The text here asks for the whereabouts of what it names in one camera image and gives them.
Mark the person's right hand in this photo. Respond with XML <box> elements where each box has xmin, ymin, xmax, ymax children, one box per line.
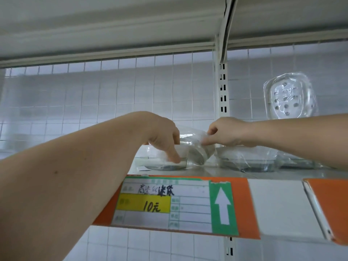
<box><xmin>201</xmin><ymin>117</ymin><xmax>256</xmax><ymax>148</ymax></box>

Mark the person's left hand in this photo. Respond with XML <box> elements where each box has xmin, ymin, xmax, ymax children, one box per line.
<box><xmin>142</xmin><ymin>114</ymin><xmax>182</xmax><ymax>164</ymax></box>

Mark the grey soap dish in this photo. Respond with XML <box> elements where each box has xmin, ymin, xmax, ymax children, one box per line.
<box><xmin>173</xmin><ymin>128</ymin><xmax>216</xmax><ymax>167</ymax></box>

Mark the soap dishes shelf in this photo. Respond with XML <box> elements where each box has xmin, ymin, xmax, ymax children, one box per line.
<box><xmin>138</xmin><ymin>143</ymin><xmax>332</xmax><ymax>173</ymax></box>

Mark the orange metal store shelving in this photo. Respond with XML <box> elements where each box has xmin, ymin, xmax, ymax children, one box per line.
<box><xmin>0</xmin><ymin>0</ymin><xmax>348</xmax><ymax>261</ymax></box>

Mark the person's left forearm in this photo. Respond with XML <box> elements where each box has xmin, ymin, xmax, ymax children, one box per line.
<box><xmin>0</xmin><ymin>111</ymin><xmax>164</xmax><ymax>261</ymax></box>

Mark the person's right forearm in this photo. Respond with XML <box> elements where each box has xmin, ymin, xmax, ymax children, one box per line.
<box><xmin>247</xmin><ymin>114</ymin><xmax>348</xmax><ymax>172</ymax></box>

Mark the white label green arrow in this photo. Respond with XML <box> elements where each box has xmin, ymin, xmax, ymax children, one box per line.
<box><xmin>110</xmin><ymin>178</ymin><xmax>240</xmax><ymax>237</ymax></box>

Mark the white label holder strip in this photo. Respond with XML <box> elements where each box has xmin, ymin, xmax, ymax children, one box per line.
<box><xmin>247</xmin><ymin>178</ymin><xmax>316</xmax><ymax>244</ymax></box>

